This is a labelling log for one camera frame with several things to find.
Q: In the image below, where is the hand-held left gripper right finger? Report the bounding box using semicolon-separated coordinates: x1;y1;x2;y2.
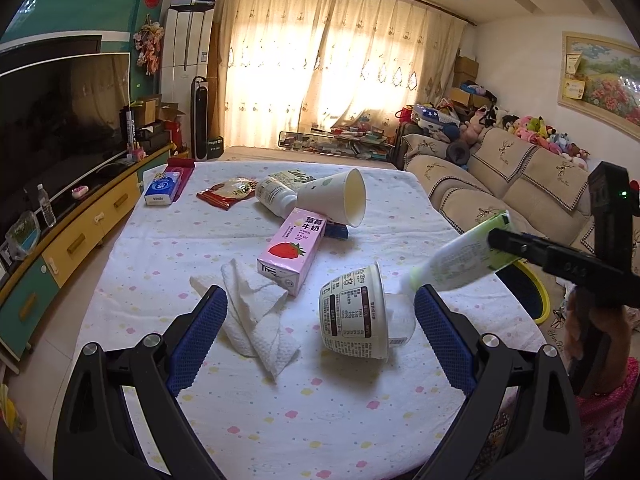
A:
414;284;586;480

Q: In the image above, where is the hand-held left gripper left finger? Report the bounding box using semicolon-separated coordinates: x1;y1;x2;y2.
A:
52;284;231;480

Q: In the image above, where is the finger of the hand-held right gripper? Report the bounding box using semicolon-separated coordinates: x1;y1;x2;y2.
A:
487;228;551;271

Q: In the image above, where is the yellow rimmed trash bin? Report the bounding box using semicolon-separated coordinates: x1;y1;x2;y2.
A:
492;259;551;324

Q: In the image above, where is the green and white tube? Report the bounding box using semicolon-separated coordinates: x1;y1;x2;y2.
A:
409;211;521;293

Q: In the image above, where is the white pill bottle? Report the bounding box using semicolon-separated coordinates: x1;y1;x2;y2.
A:
255;177;301;219

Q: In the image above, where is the person's right hand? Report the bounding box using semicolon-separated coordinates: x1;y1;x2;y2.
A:
564;296;632;395

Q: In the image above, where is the white paper towel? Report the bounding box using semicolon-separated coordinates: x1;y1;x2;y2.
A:
189;258;302;382

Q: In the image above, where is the beige sofa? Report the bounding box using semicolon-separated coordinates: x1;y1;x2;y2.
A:
392;125;640;286

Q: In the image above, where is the white dotted tablecloth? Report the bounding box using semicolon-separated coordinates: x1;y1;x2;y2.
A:
82;160;548;480

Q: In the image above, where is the white printed plastic cup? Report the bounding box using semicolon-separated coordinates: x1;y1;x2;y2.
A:
319;260;417;360

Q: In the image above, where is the dark grey round cushion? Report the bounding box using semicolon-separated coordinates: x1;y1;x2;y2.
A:
446;139;472;166

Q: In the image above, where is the row of plush toys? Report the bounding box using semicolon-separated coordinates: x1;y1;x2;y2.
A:
457;105;591;168

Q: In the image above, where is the pink strawberry milk carton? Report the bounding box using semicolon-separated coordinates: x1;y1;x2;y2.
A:
256;208;328;297

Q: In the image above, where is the red snack packet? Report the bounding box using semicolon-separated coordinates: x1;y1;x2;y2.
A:
196;176;259;212

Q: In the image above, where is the framed flower painting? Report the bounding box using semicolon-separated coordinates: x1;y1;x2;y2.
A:
557;30;640;128

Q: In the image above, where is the blue tissue pack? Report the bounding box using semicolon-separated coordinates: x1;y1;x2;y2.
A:
144;171;182;207

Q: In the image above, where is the yellow and green TV cabinet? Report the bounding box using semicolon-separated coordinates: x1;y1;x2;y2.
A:
0;150;191;366

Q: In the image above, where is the blue starred bag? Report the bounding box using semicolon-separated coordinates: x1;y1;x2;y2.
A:
410;105;441;128

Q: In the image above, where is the white paper cup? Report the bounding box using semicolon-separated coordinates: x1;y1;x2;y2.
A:
296;168;367;228

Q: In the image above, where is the stack of cardboard boxes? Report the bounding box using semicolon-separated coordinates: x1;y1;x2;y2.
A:
450;55;481;108

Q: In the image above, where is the pale green packet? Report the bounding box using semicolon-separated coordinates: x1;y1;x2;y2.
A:
269;169;317;187

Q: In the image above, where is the clear water bottle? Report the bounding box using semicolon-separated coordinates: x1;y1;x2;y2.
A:
37;183;57;228

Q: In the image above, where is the glass bowl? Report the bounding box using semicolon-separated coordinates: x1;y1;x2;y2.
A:
5;210;41;261

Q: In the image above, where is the beige floral mattress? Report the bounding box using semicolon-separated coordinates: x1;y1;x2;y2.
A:
220;145;401;171

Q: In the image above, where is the black tower fan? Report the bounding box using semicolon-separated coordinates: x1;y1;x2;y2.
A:
190;76;210;161

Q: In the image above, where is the low shelf of books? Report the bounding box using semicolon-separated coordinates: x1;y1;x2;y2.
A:
277;127;401;153

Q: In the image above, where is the open cardboard box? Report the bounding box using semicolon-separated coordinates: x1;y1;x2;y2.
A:
132;95;181;126

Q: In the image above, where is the black television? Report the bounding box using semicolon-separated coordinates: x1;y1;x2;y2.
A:
0;35;132;211

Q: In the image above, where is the white standing air conditioner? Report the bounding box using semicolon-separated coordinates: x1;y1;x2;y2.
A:
160;2;217;111

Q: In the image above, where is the cream patterned curtain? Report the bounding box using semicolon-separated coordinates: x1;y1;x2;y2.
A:
210;0;473;153

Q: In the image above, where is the hanging flower decoration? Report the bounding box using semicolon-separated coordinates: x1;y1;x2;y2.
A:
132;22;166;76

